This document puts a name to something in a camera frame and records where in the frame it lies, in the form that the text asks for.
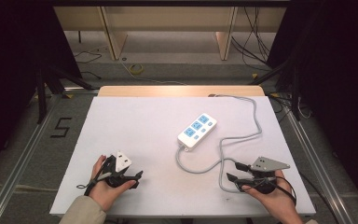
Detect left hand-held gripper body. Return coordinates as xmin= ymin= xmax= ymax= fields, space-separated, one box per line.
xmin=101 ymin=150 xmax=134 ymax=189

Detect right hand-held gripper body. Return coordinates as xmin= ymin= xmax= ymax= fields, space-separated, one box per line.
xmin=241 ymin=156 xmax=291 ymax=196

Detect grey power strip cable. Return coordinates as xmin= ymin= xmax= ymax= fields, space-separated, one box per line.
xmin=175 ymin=93 xmax=264 ymax=194

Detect white power strip blue sockets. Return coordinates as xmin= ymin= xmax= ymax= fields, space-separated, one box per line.
xmin=176 ymin=112 xmax=218 ymax=152

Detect person's left hand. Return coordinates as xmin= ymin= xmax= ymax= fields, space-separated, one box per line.
xmin=88 ymin=154 xmax=137 ymax=213

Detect person's right hand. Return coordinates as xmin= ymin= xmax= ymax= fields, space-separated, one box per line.
xmin=241 ymin=169 xmax=296 ymax=220

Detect white foam board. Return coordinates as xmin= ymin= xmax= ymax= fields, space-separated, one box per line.
xmin=49 ymin=95 xmax=317 ymax=218

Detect black metal stand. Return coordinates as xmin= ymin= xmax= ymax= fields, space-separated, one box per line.
xmin=34 ymin=63 xmax=95 ymax=125
xmin=247 ymin=59 xmax=303 ymax=121

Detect yellow tape roll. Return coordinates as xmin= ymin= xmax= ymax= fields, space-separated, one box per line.
xmin=129 ymin=63 xmax=145 ymax=76

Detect dark curtain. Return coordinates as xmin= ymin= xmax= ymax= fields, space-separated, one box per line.
xmin=0 ymin=0 xmax=83 ymax=183

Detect light wooden bench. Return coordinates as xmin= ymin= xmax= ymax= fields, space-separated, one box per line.
xmin=53 ymin=6 xmax=288 ymax=62

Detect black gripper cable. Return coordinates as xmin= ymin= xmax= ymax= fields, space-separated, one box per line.
xmin=262 ymin=175 xmax=298 ymax=207

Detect grey and black gripper strap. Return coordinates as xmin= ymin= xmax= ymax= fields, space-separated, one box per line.
xmin=76 ymin=161 xmax=113 ymax=197

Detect metal floor rail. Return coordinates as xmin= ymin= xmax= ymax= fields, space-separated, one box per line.
xmin=0 ymin=88 xmax=99 ymax=224
xmin=268 ymin=91 xmax=357 ymax=224

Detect white floor cable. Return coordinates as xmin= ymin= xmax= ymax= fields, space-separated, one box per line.
xmin=119 ymin=59 xmax=188 ymax=86

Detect thin black floor cable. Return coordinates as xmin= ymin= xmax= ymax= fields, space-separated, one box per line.
xmin=74 ymin=50 xmax=103 ymax=80

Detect bundle of black cables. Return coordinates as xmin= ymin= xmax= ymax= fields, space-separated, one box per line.
xmin=230 ymin=6 xmax=275 ymax=69

